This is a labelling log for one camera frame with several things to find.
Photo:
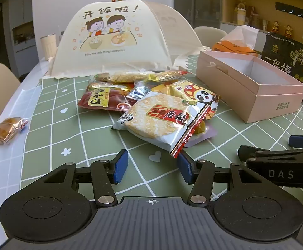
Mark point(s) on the beige chair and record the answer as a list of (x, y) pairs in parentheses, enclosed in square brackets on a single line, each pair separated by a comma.
[(0, 83), (209, 35)]

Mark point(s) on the white wall cabinet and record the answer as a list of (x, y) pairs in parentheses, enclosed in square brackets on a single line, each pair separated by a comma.
[(23, 10)]

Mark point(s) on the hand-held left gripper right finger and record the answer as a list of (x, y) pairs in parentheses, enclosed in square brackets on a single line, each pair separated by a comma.
[(184, 168)]

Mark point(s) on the panda print snack packet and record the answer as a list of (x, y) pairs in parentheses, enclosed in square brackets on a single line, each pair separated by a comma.
[(193, 91)]

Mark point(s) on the silver snack packet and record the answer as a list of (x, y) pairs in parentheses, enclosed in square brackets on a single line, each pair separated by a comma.
[(139, 92)]

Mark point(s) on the red snack packet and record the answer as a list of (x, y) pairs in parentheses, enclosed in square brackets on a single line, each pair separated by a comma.
[(99, 99)]

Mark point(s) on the clear sesame bar packet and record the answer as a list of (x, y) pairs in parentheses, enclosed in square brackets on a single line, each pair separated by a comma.
[(128, 76)]

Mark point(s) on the clear pastry packet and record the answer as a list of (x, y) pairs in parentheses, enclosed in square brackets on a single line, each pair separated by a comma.
[(8, 130)]

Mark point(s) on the bear figurine with cup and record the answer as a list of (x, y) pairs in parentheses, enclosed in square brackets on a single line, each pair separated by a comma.
[(240, 10)]

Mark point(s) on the green checked tablecloth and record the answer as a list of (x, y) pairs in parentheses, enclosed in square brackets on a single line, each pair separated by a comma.
[(62, 135)]

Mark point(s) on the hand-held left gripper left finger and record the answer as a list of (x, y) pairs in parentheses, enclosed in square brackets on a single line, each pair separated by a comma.
[(121, 165)]

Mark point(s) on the pink cardboard box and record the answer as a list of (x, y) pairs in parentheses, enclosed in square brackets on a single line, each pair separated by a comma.
[(271, 101)]

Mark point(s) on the glass jar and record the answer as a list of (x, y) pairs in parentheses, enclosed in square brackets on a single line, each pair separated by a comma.
[(265, 24), (256, 19)]

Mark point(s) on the small seated figurine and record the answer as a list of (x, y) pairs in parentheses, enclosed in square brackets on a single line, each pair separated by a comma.
[(275, 26), (288, 30)]

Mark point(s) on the gold snack bar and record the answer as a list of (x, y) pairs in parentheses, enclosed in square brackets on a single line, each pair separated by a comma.
[(167, 75)]

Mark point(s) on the black wall rail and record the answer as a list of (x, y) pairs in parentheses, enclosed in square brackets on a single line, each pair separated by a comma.
[(292, 9)]

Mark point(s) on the beige tumbler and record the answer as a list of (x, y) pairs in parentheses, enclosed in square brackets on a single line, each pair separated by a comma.
[(48, 47)]

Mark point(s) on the rice cracker packet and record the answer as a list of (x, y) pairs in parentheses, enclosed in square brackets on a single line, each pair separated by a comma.
[(151, 119)]

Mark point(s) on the large black snack pouch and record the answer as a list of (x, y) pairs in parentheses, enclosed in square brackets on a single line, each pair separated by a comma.
[(284, 60)]

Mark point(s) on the printed mesh food cover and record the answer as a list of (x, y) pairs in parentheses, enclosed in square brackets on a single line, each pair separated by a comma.
[(102, 31)]

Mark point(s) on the dark glass cabinet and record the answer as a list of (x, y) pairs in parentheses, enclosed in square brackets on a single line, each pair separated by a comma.
[(195, 2)]

